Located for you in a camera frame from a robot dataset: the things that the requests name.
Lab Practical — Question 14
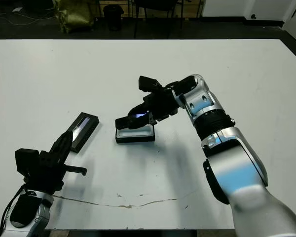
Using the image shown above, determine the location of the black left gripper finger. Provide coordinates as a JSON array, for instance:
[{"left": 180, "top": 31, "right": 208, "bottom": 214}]
[
  {"left": 56, "top": 134, "right": 74, "bottom": 160},
  {"left": 50, "top": 131, "right": 73, "bottom": 156}
]

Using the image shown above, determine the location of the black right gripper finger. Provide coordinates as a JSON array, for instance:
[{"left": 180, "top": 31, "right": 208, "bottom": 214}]
[
  {"left": 127, "top": 103, "right": 151, "bottom": 118},
  {"left": 127, "top": 117, "right": 152, "bottom": 130}
]

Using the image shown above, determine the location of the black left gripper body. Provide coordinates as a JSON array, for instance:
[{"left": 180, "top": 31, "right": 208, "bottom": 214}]
[{"left": 23, "top": 150, "right": 87, "bottom": 196}]

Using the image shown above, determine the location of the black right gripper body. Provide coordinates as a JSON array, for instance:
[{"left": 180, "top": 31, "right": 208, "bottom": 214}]
[{"left": 142, "top": 85, "right": 185, "bottom": 126}]

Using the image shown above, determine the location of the black box lid camera print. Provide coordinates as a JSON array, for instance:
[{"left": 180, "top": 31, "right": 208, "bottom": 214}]
[{"left": 69, "top": 112, "right": 100, "bottom": 153}]

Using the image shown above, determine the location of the black box base white insert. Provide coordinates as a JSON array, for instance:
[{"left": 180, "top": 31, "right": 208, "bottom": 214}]
[{"left": 115, "top": 123, "right": 155, "bottom": 144}]

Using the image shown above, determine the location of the black bin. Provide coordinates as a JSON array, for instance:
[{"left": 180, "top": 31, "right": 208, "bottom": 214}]
[{"left": 103, "top": 4, "right": 125, "bottom": 32}]

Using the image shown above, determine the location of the yellow plastic bag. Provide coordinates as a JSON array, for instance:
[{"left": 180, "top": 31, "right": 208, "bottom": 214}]
[{"left": 53, "top": 0, "right": 95, "bottom": 35}]

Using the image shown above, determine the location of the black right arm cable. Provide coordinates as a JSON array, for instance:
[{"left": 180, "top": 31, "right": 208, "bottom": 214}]
[{"left": 162, "top": 80, "right": 188, "bottom": 91}]

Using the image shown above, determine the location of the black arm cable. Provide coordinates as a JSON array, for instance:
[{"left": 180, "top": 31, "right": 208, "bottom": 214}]
[
  {"left": 162, "top": 80, "right": 188, "bottom": 91},
  {"left": 1, "top": 184, "right": 28, "bottom": 233}
]

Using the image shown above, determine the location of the black left wrist camera housing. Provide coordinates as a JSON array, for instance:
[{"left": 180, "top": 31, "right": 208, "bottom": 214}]
[{"left": 14, "top": 148, "right": 40, "bottom": 179}]

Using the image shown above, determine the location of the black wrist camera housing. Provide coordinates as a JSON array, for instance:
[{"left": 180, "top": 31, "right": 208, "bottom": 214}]
[
  {"left": 138, "top": 76, "right": 165, "bottom": 94},
  {"left": 14, "top": 148, "right": 40, "bottom": 179}
]

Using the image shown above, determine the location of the black right wrist camera housing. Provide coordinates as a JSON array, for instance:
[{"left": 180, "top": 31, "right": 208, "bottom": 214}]
[{"left": 138, "top": 76, "right": 165, "bottom": 94}]

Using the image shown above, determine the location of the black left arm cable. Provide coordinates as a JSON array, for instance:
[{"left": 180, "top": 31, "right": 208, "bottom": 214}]
[{"left": 1, "top": 184, "right": 28, "bottom": 233}]

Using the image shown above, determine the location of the dark table frame bar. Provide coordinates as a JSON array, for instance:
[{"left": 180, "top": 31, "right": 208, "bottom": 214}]
[{"left": 50, "top": 229, "right": 197, "bottom": 237}]

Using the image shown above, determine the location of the white floor cable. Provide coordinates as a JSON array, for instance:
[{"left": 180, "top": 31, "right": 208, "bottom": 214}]
[{"left": 0, "top": 9, "right": 55, "bottom": 27}]

